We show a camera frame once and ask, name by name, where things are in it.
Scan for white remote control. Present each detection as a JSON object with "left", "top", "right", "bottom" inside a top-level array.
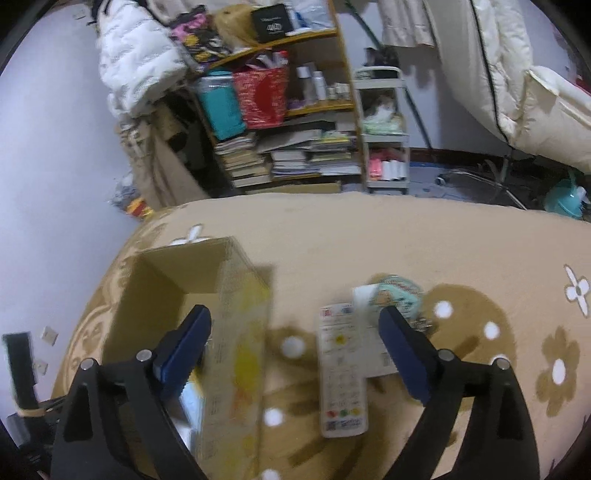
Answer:
[{"left": 318, "top": 302, "right": 369, "bottom": 438}]

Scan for red gift bag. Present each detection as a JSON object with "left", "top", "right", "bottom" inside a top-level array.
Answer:
[{"left": 232, "top": 52, "right": 291, "bottom": 130}]

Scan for white puffer jacket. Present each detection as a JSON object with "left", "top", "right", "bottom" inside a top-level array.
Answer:
[{"left": 95, "top": 0, "right": 188, "bottom": 118}]

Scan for stack of books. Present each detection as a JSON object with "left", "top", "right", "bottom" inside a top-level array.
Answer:
[{"left": 213, "top": 129, "right": 363, "bottom": 189}]

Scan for black device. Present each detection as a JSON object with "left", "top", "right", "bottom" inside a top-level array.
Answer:
[{"left": 2, "top": 332, "right": 63, "bottom": 462}]

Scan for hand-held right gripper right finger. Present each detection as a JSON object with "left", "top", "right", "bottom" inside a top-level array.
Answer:
[{"left": 379, "top": 305, "right": 541, "bottom": 480}]

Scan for white paper card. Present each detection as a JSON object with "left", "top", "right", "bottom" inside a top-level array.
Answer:
[{"left": 353, "top": 284, "right": 398, "bottom": 377}]

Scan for teal storage container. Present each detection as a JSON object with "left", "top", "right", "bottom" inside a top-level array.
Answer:
[{"left": 196, "top": 71, "right": 245, "bottom": 141}]

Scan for teal watering can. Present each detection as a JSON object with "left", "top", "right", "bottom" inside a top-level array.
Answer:
[{"left": 542, "top": 168, "right": 589, "bottom": 220}]

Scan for beige floral blanket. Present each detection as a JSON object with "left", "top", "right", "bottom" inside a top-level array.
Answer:
[{"left": 51, "top": 191, "right": 591, "bottom": 480}]

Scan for green packets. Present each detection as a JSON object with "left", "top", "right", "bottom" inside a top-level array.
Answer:
[{"left": 362, "top": 115, "right": 404, "bottom": 134}]

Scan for wooden shelf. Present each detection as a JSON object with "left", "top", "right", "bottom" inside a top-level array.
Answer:
[{"left": 185, "top": 0, "right": 365, "bottom": 195}]

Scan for golden furry plush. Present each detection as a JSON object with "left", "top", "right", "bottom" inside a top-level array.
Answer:
[{"left": 215, "top": 4, "right": 259, "bottom": 51}]

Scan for row of toiletry bottles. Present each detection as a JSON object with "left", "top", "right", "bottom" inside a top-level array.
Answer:
[{"left": 295, "top": 65, "right": 354, "bottom": 104}]

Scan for beige hanging garment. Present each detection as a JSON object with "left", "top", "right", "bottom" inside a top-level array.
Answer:
[{"left": 379, "top": 0, "right": 437, "bottom": 47}]

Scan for tan fabric bundle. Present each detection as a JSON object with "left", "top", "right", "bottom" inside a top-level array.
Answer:
[{"left": 115, "top": 102, "right": 208, "bottom": 210}]

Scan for pink white packets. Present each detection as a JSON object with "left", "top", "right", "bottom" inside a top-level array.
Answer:
[{"left": 368, "top": 157, "right": 408, "bottom": 182}]

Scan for yellow printed cardboard box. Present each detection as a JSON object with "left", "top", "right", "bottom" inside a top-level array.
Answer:
[{"left": 100, "top": 237, "right": 274, "bottom": 480}]

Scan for white trolley cart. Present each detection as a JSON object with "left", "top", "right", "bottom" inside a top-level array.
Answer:
[{"left": 353, "top": 66, "right": 411, "bottom": 195}]

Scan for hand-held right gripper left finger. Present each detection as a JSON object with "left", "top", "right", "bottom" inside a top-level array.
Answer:
[{"left": 51, "top": 305, "right": 212, "bottom": 480}]

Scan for black gift box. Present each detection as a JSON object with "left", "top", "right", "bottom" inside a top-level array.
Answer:
[{"left": 250, "top": 4, "right": 293, "bottom": 44}]

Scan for office chair base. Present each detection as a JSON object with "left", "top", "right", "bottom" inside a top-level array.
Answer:
[{"left": 436, "top": 157, "right": 527, "bottom": 208}]

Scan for black pink printed bag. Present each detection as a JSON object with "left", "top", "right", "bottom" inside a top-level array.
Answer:
[{"left": 168, "top": 4, "right": 234, "bottom": 65}]

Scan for round green cartoon tin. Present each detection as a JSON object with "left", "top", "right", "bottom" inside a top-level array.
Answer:
[{"left": 369, "top": 274, "right": 423, "bottom": 324}]

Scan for colorful cloth pile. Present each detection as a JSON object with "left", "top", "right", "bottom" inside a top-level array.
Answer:
[{"left": 113, "top": 185, "right": 155, "bottom": 217}]

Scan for pale blue cylinder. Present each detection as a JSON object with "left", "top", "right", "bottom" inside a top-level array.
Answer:
[{"left": 178, "top": 371, "right": 206, "bottom": 446}]

